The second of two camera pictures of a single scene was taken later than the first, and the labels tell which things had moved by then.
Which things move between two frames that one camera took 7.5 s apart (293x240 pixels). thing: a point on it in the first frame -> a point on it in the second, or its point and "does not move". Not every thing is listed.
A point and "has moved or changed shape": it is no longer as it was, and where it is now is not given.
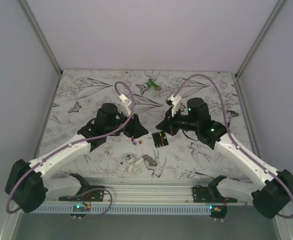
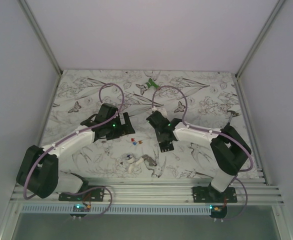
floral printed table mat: [149, 124] does not move
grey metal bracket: [150, 160] does not move
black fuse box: [160, 139] has moved or changed shape
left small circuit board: [81, 208] does not move
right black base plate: [209, 194] does not move
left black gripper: [135, 129] -> [123, 129]
